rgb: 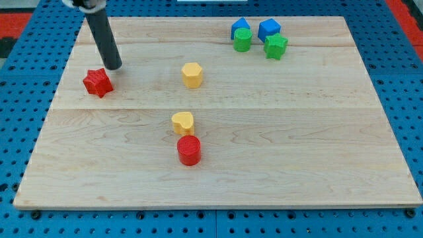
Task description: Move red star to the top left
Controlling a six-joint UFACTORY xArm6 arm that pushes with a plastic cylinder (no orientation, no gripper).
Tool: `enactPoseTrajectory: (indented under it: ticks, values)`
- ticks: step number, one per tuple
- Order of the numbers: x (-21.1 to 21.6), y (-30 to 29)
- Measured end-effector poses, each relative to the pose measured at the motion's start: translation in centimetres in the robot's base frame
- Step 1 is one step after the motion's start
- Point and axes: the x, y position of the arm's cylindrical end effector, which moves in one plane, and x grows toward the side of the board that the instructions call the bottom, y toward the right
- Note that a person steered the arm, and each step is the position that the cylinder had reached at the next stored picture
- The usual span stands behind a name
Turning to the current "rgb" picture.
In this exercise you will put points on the blue cube block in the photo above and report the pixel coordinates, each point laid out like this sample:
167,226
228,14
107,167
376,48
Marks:
268,27

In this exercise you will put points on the yellow heart block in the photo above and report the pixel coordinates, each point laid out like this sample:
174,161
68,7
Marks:
183,123

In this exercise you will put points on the green star block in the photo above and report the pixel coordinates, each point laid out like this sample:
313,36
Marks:
275,46

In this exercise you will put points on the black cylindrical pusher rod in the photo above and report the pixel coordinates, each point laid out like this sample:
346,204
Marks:
102,33

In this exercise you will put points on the red star block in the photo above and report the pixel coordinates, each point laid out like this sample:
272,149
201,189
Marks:
97,82

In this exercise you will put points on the yellow hexagon block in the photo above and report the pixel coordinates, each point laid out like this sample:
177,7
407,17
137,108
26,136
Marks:
192,75

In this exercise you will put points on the blue pentagon block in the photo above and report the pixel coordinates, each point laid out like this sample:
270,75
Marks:
240,23

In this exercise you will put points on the green cylinder block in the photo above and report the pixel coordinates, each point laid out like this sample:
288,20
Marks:
242,39

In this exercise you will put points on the wooden board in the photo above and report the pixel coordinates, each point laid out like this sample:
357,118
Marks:
304,132

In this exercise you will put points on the red cylinder block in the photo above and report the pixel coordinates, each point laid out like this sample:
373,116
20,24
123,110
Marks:
189,150

